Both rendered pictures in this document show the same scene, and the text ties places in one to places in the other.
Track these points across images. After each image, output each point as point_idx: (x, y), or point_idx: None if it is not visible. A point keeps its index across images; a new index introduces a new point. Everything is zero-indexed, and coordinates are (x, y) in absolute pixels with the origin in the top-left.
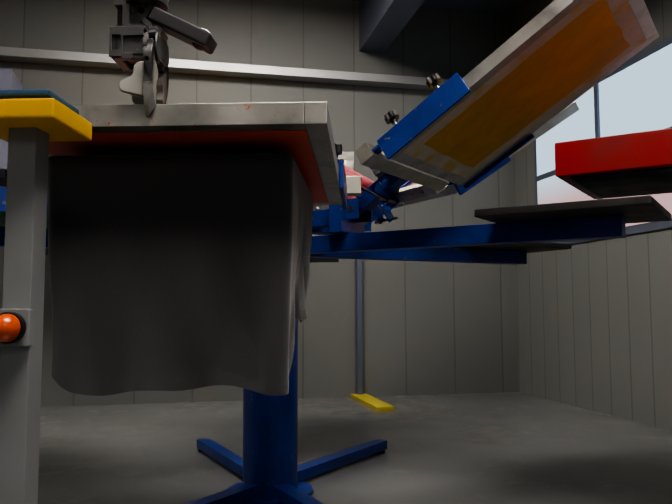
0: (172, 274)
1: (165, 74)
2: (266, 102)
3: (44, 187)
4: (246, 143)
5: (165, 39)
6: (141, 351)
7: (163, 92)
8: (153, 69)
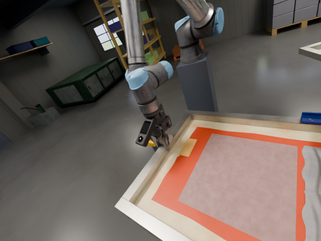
0: None
1: (162, 138)
2: (133, 181)
3: (156, 149)
4: (167, 186)
5: (154, 127)
6: None
7: (163, 144)
8: (151, 138)
